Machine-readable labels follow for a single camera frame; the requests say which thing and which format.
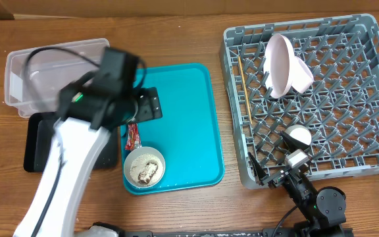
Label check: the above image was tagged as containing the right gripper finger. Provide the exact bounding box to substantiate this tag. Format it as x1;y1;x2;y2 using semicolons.
280;131;310;153
248;152;268;185

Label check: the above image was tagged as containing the small white cup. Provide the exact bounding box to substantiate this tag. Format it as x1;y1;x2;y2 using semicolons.
285;124;312;145

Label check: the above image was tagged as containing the red snack wrapper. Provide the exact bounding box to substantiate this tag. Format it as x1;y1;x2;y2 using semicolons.
125;124;141;151

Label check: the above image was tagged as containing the bowl with rice leftovers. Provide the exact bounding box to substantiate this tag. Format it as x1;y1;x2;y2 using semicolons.
123;147;166;189

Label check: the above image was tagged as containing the pink bowl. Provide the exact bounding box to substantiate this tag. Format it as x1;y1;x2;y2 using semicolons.
291;56;314;93

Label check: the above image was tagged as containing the white round plate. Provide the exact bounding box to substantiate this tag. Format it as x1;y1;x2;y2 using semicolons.
263;34;294;99

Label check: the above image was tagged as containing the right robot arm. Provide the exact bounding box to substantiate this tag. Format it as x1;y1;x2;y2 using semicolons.
248;131;353;236

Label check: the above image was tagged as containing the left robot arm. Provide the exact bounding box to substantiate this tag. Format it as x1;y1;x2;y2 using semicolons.
14;47;162;236

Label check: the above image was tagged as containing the grey dishwasher rack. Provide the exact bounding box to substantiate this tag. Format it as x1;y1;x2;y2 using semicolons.
220;14;379;189

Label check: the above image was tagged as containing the teal serving tray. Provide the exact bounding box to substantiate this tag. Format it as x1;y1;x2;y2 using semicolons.
124;63;225;195

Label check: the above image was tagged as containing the black plastic tray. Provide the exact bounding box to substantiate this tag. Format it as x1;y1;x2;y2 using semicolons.
23;112;118;172

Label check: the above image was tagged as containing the clear plastic bin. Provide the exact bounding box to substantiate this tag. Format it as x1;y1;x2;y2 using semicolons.
4;38;110;118

